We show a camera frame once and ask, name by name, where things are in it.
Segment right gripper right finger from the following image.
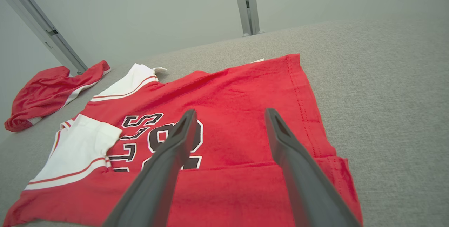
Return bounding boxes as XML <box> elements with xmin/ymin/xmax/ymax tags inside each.
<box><xmin>265</xmin><ymin>108</ymin><xmax>362</xmax><ymax>227</ymax></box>

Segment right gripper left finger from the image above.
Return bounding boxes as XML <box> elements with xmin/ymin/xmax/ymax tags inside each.
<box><xmin>102</xmin><ymin>109</ymin><xmax>197</xmax><ymax>227</ymax></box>

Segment red shorts with white trim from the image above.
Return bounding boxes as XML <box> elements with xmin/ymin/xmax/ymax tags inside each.
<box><xmin>4</xmin><ymin>60</ymin><xmax>112</xmax><ymax>133</ymax></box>

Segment grey double partition post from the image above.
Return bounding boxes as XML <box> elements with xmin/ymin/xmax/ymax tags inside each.
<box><xmin>232</xmin><ymin>0</ymin><xmax>265</xmax><ymax>37</ymax></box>

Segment grey partition post with foot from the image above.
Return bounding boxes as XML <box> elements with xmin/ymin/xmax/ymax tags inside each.
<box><xmin>0</xmin><ymin>0</ymin><xmax>88</xmax><ymax>76</ymax></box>

